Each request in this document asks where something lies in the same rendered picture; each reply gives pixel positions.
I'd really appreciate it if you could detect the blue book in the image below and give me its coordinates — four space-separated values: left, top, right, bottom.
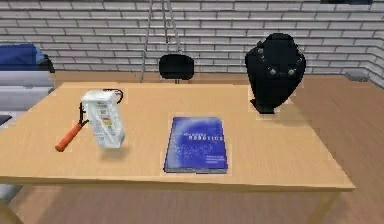
162 116 230 175

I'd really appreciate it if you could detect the black chair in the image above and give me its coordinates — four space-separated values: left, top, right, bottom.
158 53 196 85

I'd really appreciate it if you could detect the light wooden table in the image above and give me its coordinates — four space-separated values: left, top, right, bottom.
0 81 356 224

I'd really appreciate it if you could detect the grey metal tripod stand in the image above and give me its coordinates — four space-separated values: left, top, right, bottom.
139 0 183 84

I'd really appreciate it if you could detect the white box with labels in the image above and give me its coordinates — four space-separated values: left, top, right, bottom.
81 89 126 150

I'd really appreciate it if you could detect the black necklace display bust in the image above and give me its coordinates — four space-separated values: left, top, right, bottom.
244 32 307 115

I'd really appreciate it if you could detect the orange handled black tool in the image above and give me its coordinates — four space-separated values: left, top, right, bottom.
54 88 125 153

